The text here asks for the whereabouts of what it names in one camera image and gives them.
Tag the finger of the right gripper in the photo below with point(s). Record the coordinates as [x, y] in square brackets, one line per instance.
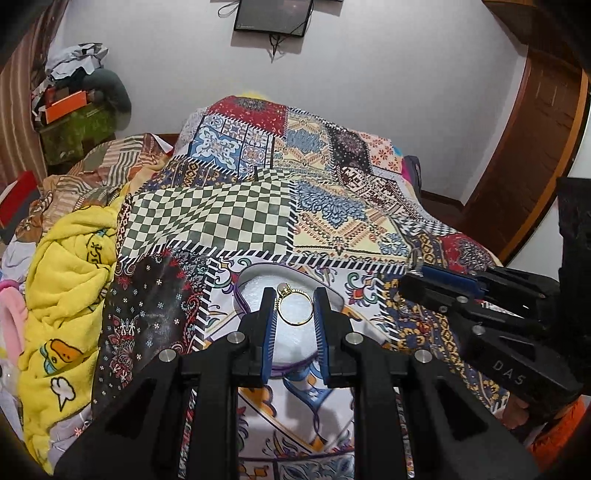
[461, 282]
[507, 306]

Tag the small black wall monitor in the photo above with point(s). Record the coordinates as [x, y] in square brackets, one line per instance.
[278, 17]

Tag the striped brown quilt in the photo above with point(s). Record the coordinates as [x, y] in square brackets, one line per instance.
[94, 180]

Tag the colourful patchwork bedspread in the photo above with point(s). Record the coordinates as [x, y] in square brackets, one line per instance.
[259, 194]

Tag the striped brown curtain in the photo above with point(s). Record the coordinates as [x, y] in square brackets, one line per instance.
[27, 31]

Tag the orange box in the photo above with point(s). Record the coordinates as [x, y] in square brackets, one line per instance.
[65, 106]

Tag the green patterned box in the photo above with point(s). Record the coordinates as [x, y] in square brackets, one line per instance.
[71, 137]

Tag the brown wooden door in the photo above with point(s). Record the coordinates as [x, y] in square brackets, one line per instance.
[540, 139]

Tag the grey white clothes pile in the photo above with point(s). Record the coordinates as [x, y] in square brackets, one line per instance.
[87, 57]

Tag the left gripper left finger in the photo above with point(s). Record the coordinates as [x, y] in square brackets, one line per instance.
[256, 361]

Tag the purple heart-shaped jewelry tin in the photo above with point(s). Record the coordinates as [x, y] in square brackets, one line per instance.
[295, 342]

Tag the yellow cartoon blanket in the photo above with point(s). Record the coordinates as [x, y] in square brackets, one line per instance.
[67, 283]

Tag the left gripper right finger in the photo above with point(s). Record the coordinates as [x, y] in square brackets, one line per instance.
[331, 328]

